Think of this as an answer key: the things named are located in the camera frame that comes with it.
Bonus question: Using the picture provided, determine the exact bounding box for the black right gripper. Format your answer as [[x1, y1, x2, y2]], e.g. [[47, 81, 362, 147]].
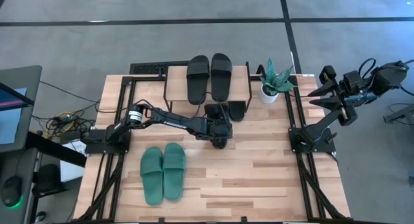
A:
[[307, 65, 358, 126]]

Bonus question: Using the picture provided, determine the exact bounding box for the black rubber slide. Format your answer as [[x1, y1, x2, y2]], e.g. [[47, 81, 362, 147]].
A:
[[186, 54, 211, 106], [227, 100, 247, 122], [204, 102, 230, 151], [210, 52, 234, 103]]

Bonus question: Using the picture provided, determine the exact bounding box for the green rubber slide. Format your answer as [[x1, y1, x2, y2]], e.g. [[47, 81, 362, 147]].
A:
[[161, 142, 187, 202], [140, 146, 164, 207]]

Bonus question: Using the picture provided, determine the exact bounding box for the green plant in white pot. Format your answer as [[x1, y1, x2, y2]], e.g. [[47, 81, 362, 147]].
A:
[[259, 58, 298, 105]]

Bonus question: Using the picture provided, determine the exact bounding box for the grey metal floor stand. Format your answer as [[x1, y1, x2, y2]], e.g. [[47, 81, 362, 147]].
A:
[[383, 103, 414, 124]]

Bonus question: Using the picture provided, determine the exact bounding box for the black perforated panel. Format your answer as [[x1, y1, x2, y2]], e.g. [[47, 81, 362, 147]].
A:
[[129, 60, 192, 76]]

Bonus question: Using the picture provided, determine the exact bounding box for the black power box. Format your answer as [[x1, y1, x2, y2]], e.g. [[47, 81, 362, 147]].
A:
[[60, 129, 85, 144]]

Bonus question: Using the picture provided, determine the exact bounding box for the white box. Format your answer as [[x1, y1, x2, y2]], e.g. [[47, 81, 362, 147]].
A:
[[60, 139, 87, 183]]

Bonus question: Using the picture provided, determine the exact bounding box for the black desk beam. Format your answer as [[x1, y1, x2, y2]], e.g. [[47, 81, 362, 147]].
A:
[[25, 131, 87, 168]]

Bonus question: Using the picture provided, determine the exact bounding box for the grey side desk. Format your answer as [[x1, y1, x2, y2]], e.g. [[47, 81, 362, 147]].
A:
[[0, 146, 41, 224]]

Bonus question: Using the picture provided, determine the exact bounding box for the dark computer monitor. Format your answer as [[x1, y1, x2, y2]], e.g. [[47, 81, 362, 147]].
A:
[[0, 65, 43, 153]]

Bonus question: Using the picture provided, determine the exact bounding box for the black computer mouse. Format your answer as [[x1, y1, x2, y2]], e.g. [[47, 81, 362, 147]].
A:
[[0, 175, 23, 208]]

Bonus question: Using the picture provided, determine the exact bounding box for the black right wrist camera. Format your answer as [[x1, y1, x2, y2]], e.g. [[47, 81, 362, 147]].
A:
[[342, 69, 362, 89]]

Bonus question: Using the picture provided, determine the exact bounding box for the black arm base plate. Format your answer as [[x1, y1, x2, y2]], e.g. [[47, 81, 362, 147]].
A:
[[289, 126, 338, 154], [84, 128, 131, 155]]

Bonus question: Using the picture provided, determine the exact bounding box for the wooden shelf with black frame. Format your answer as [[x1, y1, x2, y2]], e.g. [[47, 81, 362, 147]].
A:
[[162, 61, 254, 115]]

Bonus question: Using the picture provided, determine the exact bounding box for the black aluminium table frame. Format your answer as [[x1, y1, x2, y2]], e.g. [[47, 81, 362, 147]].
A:
[[73, 73, 352, 224]]

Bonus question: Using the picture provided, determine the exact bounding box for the black cable tangle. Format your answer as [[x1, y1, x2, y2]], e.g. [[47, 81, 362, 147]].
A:
[[31, 82, 101, 139]]

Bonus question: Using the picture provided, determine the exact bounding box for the yellow cable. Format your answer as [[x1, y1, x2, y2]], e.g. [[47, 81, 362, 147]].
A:
[[45, 111, 76, 138]]

